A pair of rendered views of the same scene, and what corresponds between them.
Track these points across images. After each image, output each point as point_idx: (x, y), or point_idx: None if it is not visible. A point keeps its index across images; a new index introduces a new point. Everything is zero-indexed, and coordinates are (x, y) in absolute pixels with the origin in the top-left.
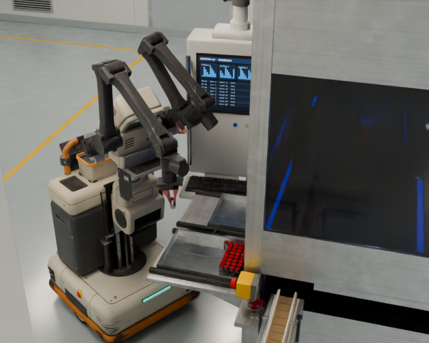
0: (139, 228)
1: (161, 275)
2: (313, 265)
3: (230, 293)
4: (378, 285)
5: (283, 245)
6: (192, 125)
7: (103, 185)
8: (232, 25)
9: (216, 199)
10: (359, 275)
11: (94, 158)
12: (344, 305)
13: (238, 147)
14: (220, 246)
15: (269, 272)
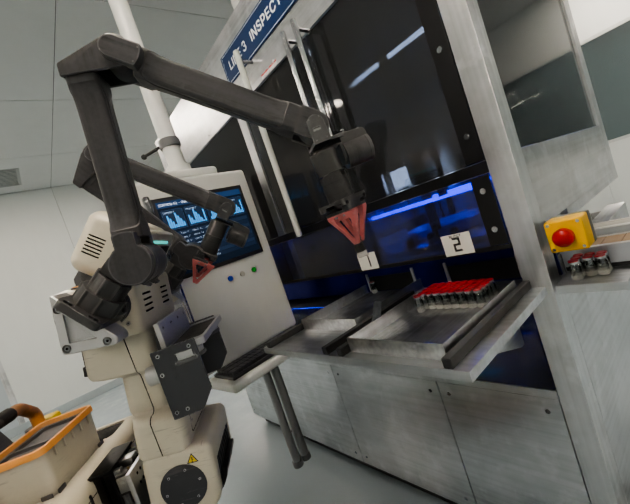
0: (227, 472)
1: (469, 354)
2: (557, 181)
3: (537, 295)
4: (582, 180)
5: (537, 163)
6: (215, 255)
7: (86, 480)
8: (175, 166)
9: (299, 333)
10: (574, 175)
11: (110, 331)
12: (557, 253)
13: (244, 306)
14: (408, 316)
15: (547, 216)
